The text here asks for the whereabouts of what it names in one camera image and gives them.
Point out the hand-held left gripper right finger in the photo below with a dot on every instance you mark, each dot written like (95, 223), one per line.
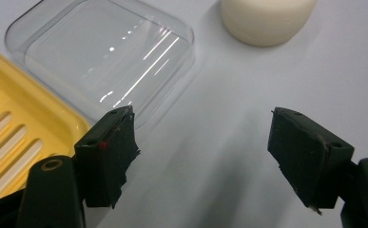
(305, 158)

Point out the yellow slotted soap tray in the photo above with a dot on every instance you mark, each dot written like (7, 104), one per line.
(20, 126)

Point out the clear plastic soap box lid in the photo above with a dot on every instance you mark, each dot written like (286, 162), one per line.
(105, 53)

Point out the cream round soap bar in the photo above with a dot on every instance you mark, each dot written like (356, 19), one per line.
(267, 19)

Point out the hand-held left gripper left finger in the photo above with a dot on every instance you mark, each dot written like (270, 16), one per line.
(105, 164)

